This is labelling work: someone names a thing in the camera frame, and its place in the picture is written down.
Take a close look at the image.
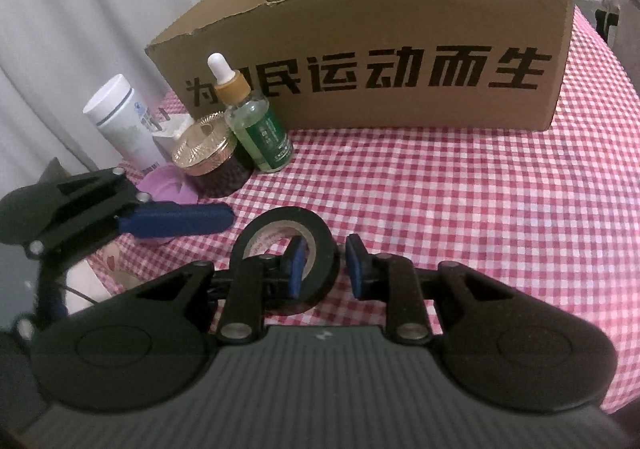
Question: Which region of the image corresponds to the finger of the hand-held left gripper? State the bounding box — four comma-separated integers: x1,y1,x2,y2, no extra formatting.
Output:
15,244,68,337
30,168,236,255

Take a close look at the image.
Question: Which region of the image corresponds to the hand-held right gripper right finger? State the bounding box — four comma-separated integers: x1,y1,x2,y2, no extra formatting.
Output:
346,234,511,346

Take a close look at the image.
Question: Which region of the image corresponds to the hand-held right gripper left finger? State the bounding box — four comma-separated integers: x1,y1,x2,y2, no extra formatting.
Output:
135,236,307,346

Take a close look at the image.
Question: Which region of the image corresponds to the black tape roll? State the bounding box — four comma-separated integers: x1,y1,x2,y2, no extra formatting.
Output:
232,208,346,317

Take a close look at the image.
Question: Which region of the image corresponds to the purple plastic bowl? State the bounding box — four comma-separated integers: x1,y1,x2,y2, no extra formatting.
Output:
136,164,201,245

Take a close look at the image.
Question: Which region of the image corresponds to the dark jar with gold lid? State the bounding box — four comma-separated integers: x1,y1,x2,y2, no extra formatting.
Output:
171,113,251,197

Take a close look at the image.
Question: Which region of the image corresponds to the white cylindrical bottle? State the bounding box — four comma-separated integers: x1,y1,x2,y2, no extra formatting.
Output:
82,74,163,172

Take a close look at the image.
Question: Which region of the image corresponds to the green dropper bottle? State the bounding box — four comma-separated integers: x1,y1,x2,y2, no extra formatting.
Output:
207,53,295,174

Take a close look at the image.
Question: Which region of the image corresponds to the brown cardboard box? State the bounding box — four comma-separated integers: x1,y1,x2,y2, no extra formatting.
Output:
145,0,577,134

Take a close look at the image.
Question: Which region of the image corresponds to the white charger plug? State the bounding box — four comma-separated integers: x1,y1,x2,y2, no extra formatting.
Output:
150,106,198,157

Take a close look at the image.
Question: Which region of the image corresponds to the red checkered tablecloth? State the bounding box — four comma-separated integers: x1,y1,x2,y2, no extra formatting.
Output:
65,4,640,415

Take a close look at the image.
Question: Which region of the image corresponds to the white curtain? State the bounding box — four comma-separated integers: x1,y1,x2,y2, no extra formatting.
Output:
0,0,311,190

